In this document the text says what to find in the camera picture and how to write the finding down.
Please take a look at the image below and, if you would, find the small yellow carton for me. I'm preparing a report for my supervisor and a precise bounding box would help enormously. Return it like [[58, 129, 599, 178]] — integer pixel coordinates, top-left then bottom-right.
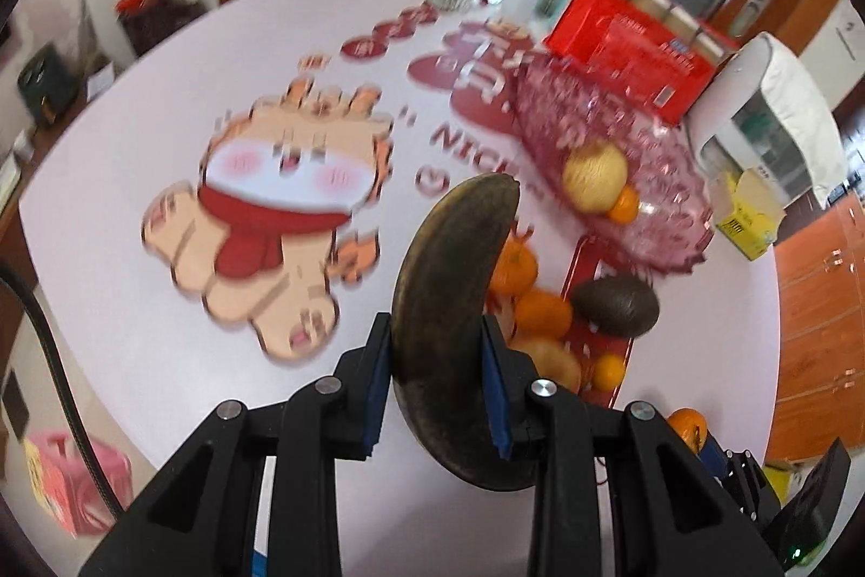
[[715, 170, 788, 262]]

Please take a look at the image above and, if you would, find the small orange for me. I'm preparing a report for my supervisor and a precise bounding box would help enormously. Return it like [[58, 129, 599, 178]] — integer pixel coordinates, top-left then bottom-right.
[[592, 353, 626, 392], [608, 186, 640, 225]]

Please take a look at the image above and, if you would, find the orange mandarin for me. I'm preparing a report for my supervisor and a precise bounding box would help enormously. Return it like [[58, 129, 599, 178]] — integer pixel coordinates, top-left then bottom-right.
[[514, 288, 574, 341], [666, 408, 708, 455], [488, 235, 540, 300]]

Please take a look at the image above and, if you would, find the dark green box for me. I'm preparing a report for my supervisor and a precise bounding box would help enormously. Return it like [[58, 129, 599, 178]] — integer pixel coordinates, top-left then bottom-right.
[[17, 43, 87, 128]]

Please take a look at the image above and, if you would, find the pink glass fruit bowl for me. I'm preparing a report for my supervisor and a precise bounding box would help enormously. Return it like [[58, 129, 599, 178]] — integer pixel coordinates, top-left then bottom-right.
[[510, 56, 716, 278]]

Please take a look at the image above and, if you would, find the dark green avocado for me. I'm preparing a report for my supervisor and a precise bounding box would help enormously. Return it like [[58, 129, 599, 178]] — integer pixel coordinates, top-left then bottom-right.
[[571, 274, 660, 339]]

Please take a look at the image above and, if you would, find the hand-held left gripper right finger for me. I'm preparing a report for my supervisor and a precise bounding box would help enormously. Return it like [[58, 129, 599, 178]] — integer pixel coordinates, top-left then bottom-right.
[[480, 313, 788, 577]]

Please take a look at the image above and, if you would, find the dark brown banana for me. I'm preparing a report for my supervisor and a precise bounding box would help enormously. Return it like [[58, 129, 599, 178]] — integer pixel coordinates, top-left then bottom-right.
[[390, 173, 542, 492]]

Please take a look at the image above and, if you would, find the silver door handle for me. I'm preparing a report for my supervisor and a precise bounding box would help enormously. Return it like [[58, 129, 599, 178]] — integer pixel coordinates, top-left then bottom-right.
[[728, 0, 771, 38]]

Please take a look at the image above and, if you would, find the red carton box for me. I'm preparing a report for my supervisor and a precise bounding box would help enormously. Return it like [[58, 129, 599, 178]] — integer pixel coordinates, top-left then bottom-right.
[[544, 0, 739, 125]]

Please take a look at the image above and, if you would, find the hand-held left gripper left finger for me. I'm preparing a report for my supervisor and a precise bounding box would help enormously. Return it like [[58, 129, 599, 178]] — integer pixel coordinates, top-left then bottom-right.
[[77, 312, 394, 577]]

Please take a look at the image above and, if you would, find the white countertop appliance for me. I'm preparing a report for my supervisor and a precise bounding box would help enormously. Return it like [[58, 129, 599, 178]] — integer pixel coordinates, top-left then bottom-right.
[[686, 31, 849, 208]]

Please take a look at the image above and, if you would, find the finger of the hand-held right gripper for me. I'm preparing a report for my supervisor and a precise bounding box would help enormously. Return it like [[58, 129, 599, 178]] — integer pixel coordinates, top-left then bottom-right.
[[698, 436, 771, 527]]

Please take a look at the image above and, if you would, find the black cable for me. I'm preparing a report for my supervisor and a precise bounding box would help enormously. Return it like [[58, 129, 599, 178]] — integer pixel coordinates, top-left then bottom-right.
[[0, 262, 129, 514]]

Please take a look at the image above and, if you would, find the pink box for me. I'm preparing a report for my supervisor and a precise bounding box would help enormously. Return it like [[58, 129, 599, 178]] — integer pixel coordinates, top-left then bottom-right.
[[23, 429, 132, 536]]

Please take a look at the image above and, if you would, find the reddish yellow apple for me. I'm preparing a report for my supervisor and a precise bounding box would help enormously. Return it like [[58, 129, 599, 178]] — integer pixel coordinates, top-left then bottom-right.
[[510, 335, 583, 395]]

